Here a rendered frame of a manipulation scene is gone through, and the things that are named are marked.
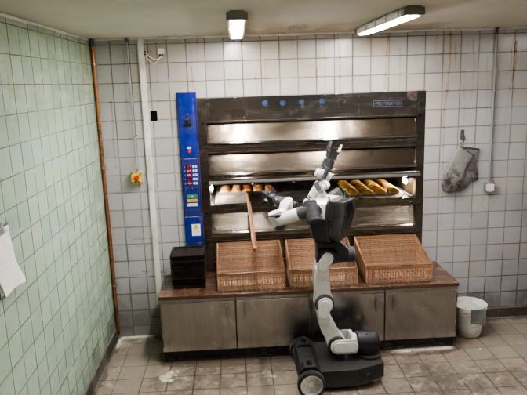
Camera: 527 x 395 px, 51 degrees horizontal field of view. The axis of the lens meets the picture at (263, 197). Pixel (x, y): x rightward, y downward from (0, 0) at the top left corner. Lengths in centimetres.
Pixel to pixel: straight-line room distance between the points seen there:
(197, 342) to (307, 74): 237
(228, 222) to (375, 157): 139
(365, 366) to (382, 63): 244
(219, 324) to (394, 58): 263
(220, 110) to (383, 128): 139
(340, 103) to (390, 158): 65
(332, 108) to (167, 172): 151
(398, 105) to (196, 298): 234
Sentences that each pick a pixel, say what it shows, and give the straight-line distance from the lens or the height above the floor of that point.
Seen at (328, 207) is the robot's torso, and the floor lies 136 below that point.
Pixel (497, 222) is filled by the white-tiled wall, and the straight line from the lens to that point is 539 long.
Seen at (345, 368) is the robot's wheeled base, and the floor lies 17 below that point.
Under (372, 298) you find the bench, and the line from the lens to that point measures 463.
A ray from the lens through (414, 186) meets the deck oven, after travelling 506.
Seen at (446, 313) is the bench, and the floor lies 31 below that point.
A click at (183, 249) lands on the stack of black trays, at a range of 475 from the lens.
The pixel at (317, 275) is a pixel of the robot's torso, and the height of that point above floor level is 85.
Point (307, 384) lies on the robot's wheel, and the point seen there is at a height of 10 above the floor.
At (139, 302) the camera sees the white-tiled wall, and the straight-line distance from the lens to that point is 515.
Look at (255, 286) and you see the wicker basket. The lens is 456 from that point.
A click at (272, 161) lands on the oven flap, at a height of 154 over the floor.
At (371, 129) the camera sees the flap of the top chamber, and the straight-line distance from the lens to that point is 486.
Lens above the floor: 222
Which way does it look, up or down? 12 degrees down
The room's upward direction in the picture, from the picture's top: 2 degrees counter-clockwise
